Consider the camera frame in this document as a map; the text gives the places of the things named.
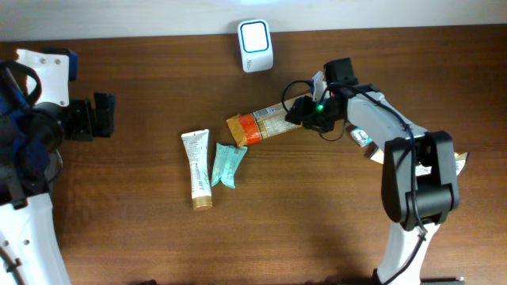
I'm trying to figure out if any green Kleenex tissue pack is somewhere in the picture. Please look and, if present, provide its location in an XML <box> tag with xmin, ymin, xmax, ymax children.
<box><xmin>350</xmin><ymin>127</ymin><xmax>372</xmax><ymax>147</ymax></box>

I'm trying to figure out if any yellow blue chip bag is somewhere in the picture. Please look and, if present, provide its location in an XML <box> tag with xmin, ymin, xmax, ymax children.
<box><xmin>365</xmin><ymin>144</ymin><xmax>469</xmax><ymax>177</ymax></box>

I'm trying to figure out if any orange brown pasta packet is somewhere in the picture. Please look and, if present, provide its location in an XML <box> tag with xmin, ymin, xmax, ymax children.
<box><xmin>227</xmin><ymin>103</ymin><xmax>302</xmax><ymax>147</ymax></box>

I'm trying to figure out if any teal snack packet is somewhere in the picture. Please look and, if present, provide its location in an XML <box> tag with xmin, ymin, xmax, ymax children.
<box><xmin>211</xmin><ymin>143</ymin><xmax>247</xmax><ymax>188</ymax></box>

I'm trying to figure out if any white cream tube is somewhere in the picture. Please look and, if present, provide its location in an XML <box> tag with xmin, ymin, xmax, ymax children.
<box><xmin>181</xmin><ymin>129</ymin><xmax>213</xmax><ymax>211</ymax></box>

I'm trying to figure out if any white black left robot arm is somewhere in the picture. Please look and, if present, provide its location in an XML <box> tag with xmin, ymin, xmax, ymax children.
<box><xmin>1</xmin><ymin>57</ymin><xmax>116</xmax><ymax>284</ymax></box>

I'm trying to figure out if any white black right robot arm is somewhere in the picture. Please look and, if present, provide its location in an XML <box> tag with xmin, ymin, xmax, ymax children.
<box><xmin>284</xmin><ymin>58</ymin><xmax>459</xmax><ymax>284</ymax></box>

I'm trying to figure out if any white barcode scanner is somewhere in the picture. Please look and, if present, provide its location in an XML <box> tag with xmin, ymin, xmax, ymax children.
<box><xmin>237</xmin><ymin>19</ymin><xmax>274</xmax><ymax>73</ymax></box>

